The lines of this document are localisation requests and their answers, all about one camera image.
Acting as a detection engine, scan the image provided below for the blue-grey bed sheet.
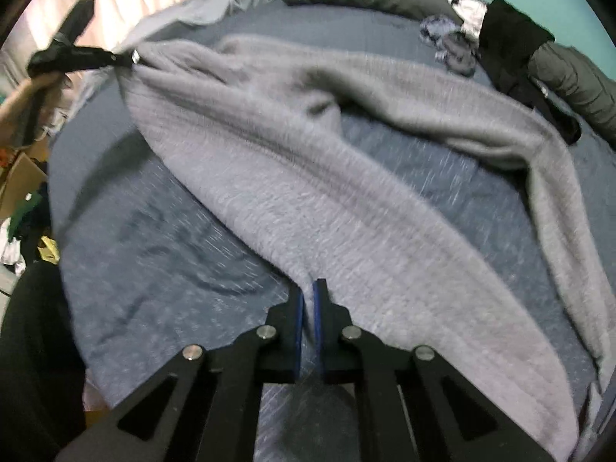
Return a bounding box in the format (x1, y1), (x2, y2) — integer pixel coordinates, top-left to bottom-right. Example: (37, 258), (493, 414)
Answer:
(45, 0), (616, 462)

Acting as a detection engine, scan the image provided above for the crumpled blue-grey cloth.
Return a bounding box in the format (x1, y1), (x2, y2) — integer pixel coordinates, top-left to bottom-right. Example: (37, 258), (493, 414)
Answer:
(420, 15), (479, 77)

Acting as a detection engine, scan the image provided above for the grey fleece sweater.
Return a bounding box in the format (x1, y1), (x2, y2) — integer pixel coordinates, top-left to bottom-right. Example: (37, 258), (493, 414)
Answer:
(118, 33), (612, 460)

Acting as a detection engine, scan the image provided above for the white patterned cloth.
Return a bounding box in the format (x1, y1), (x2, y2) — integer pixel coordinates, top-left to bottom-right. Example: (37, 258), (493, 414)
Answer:
(445, 0), (489, 42)

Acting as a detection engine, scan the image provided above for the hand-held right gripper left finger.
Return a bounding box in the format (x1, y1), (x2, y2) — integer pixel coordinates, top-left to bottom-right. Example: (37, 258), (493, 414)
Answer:
(55, 279), (309, 462)

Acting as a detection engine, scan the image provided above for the person's left hand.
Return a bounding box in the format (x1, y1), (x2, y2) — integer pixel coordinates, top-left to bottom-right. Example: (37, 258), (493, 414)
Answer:
(0, 74), (49, 147)

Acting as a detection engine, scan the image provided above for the person's black clothing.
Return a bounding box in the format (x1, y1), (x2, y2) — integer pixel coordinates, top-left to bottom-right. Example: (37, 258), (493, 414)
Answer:
(0, 260), (87, 462)

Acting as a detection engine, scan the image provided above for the black garment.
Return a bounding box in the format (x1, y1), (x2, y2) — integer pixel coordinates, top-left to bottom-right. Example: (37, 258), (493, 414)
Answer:
(479, 0), (583, 145)

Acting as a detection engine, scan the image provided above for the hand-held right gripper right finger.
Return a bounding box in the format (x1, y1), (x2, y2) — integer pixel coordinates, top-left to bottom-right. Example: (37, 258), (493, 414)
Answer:
(313, 278), (554, 462)

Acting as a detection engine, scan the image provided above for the cardboard box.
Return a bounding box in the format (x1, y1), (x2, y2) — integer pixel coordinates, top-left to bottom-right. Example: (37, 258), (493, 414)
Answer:
(0, 151), (49, 222)

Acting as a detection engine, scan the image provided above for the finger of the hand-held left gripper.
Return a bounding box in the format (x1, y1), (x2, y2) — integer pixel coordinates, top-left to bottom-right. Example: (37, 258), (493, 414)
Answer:
(103, 48), (142, 68)

